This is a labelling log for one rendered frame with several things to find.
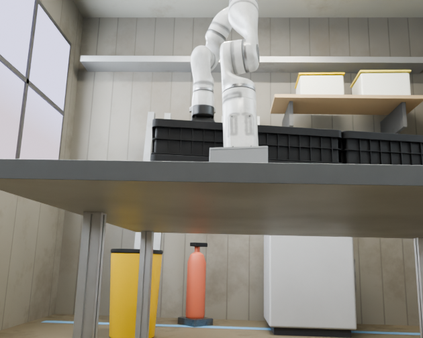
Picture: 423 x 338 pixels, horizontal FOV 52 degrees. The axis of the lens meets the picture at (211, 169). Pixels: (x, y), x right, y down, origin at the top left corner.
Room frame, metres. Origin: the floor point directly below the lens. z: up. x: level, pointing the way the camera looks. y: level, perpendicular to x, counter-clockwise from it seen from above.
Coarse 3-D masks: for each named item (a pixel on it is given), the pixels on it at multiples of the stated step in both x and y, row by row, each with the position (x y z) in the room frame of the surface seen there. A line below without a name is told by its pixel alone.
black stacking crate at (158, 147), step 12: (156, 132) 1.25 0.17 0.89; (168, 132) 1.25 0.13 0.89; (180, 132) 1.25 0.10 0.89; (192, 132) 1.25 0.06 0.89; (204, 132) 1.26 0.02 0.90; (216, 132) 1.27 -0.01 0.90; (156, 144) 1.25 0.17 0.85; (168, 144) 1.25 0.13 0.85; (180, 144) 1.25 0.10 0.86; (192, 144) 1.25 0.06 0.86; (204, 144) 1.26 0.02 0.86; (216, 144) 1.27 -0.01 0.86
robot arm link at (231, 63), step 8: (240, 40) 1.08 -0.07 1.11; (224, 48) 1.08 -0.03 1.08; (232, 48) 1.07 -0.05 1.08; (240, 48) 1.07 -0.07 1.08; (224, 56) 1.08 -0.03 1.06; (232, 56) 1.08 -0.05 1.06; (240, 56) 1.07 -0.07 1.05; (224, 64) 1.07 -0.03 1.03; (232, 64) 1.09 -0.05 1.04; (240, 64) 1.09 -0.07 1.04; (224, 72) 1.07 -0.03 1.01; (232, 72) 1.11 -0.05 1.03; (240, 72) 1.12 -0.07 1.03; (224, 80) 1.08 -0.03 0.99; (232, 80) 1.07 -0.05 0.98; (240, 80) 1.06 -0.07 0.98; (248, 80) 1.07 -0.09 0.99; (224, 88) 1.08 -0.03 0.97
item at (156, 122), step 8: (152, 120) 1.25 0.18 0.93; (160, 120) 1.24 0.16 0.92; (168, 120) 1.24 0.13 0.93; (176, 120) 1.24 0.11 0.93; (184, 120) 1.24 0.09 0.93; (152, 128) 1.26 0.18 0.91; (200, 128) 1.25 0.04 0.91; (208, 128) 1.25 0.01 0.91; (216, 128) 1.26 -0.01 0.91; (152, 136) 1.35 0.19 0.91
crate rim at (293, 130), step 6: (258, 126) 1.27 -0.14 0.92; (264, 126) 1.27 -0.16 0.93; (270, 126) 1.28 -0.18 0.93; (276, 126) 1.28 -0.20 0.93; (282, 126) 1.28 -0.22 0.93; (264, 132) 1.27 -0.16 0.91; (270, 132) 1.28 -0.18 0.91; (276, 132) 1.28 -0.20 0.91; (282, 132) 1.28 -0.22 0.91; (288, 132) 1.28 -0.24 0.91; (294, 132) 1.28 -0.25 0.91; (300, 132) 1.29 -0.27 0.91; (306, 132) 1.29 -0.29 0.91; (312, 132) 1.29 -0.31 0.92; (318, 132) 1.29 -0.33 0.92; (324, 132) 1.30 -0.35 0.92; (330, 132) 1.30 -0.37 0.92; (336, 132) 1.30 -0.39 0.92
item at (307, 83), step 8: (304, 72) 3.47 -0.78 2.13; (312, 72) 3.46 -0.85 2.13; (320, 72) 3.46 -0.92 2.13; (328, 72) 3.45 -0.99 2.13; (336, 72) 3.45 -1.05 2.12; (344, 72) 3.44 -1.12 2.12; (304, 80) 3.48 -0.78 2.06; (312, 80) 3.47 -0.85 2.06; (320, 80) 3.47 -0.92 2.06; (328, 80) 3.46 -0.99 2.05; (336, 80) 3.46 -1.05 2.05; (296, 88) 3.73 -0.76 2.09; (304, 88) 3.48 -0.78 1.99; (312, 88) 3.47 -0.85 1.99; (320, 88) 3.47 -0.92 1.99; (328, 88) 3.46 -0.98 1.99; (336, 88) 3.46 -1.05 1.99
